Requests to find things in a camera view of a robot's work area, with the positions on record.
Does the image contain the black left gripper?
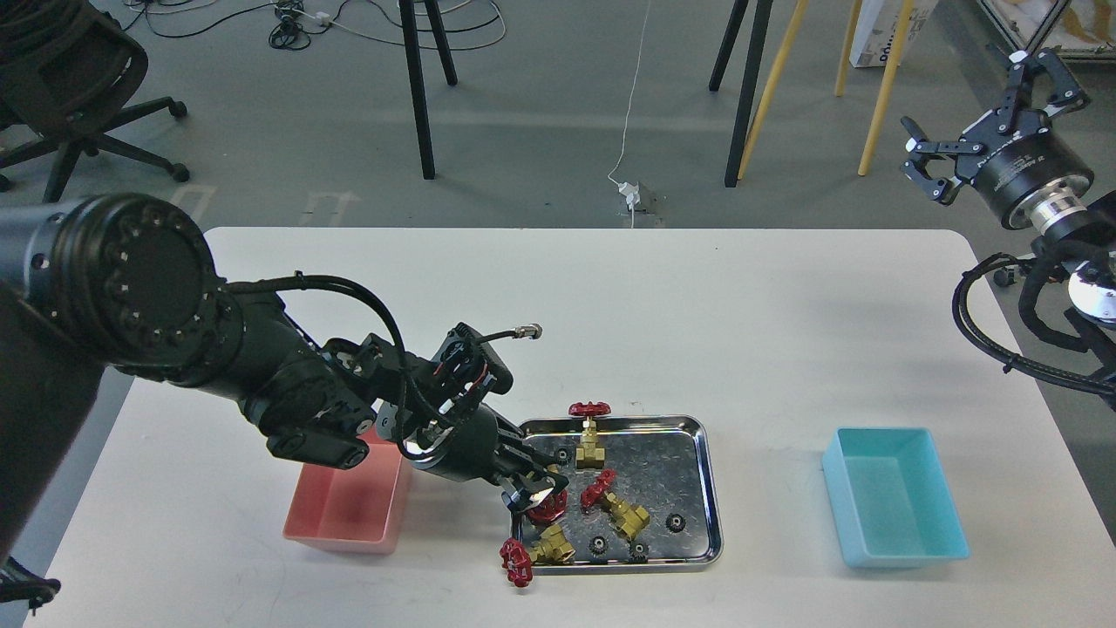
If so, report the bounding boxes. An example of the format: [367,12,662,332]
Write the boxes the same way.
[410,403,568,514]

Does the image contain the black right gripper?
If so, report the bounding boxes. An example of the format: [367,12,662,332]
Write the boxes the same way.
[899,45,1096,232]

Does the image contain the brass valve red handle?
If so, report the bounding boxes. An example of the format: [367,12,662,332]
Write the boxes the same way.
[525,489,568,525]
[499,523,575,588]
[568,400,610,468]
[581,468,650,541]

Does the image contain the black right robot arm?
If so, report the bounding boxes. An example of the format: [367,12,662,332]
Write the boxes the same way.
[902,48,1115,406]

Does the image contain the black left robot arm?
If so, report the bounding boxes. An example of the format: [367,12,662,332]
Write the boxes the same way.
[1,194,568,611]

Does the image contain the white cardboard box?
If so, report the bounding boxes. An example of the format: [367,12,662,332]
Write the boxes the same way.
[847,0,939,68]

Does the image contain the pink plastic box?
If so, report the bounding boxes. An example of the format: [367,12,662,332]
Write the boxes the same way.
[282,429,413,554]

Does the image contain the light blue plastic box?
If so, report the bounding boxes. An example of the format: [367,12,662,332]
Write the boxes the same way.
[822,427,971,569]

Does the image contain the shiny metal tray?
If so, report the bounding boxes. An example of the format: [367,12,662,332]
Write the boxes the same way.
[511,416,723,574]

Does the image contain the yellow wooden legs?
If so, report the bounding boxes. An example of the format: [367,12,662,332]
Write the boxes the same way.
[738,0,916,181]

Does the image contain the black stand legs right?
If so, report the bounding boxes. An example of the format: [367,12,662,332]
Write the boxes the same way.
[708,1,773,189]

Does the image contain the black stand legs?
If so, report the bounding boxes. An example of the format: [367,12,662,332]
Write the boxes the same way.
[708,1,773,189]
[398,1,458,181]

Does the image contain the black stand legs left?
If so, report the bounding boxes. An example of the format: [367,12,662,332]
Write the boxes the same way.
[398,1,458,181]

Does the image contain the black office chair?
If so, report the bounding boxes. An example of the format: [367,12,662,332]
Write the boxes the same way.
[1,1,190,203]

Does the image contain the brass valve top red handle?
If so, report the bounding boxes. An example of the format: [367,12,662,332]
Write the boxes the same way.
[568,400,610,468]

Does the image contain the brass valve bottom red handle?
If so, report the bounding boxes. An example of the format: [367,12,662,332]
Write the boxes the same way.
[499,523,575,588]

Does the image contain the aluminium frame cart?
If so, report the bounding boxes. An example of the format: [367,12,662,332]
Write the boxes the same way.
[979,1,1115,62]

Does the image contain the white cable with plug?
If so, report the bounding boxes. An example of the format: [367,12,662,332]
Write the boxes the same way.
[608,0,655,229]

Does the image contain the black floor cables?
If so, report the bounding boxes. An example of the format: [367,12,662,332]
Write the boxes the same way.
[96,0,508,51]

